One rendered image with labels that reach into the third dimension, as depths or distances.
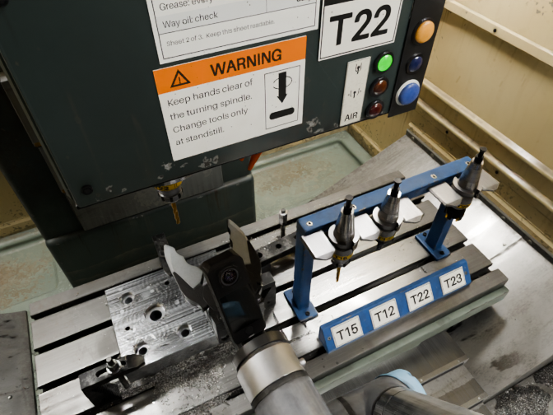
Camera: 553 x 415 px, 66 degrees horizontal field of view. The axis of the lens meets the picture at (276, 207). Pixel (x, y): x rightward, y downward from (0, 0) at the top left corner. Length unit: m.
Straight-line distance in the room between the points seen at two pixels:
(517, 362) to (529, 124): 0.66
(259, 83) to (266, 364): 0.31
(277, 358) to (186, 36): 0.35
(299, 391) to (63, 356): 0.79
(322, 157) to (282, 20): 1.63
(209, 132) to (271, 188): 1.42
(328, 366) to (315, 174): 1.06
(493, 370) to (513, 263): 0.33
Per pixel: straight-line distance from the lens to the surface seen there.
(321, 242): 0.87
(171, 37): 0.40
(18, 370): 1.55
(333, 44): 0.48
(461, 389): 1.35
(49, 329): 1.26
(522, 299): 1.47
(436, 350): 1.36
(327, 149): 2.09
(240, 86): 0.45
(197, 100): 0.44
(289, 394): 0.51
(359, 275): 1.22
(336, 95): 0.52
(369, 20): 0.49
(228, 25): 0.42
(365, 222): 0.92
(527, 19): 1.36
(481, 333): 1.43
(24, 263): 1.87
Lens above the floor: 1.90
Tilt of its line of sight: 47 degrees down
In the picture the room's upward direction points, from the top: straight up
